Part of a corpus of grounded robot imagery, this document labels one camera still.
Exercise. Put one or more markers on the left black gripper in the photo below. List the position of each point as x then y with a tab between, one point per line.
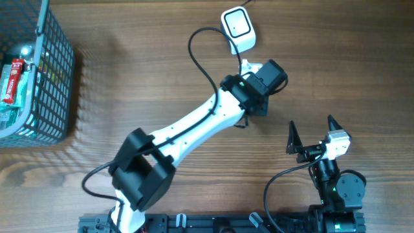
256	99

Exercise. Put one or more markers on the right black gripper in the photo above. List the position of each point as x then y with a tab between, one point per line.
295	144

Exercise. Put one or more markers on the red Nescafe stick sachet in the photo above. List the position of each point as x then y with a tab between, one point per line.
15	73

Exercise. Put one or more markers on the green snack packet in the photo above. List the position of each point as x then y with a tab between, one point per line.
9	113

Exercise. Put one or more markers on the yellow Vim liquid bottle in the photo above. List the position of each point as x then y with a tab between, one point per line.
25	51

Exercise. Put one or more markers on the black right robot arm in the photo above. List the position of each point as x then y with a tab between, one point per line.
340	191

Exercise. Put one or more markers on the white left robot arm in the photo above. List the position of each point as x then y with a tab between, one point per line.
146	163

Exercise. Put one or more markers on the white barcode scanner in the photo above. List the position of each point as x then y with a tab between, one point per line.
236	23

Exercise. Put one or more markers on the grey plastic mesh basket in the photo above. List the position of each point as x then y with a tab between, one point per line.
45	116

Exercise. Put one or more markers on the mint green sachet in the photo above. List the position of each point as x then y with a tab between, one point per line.
21	93

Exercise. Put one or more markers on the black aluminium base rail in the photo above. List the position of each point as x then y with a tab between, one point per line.
163	223

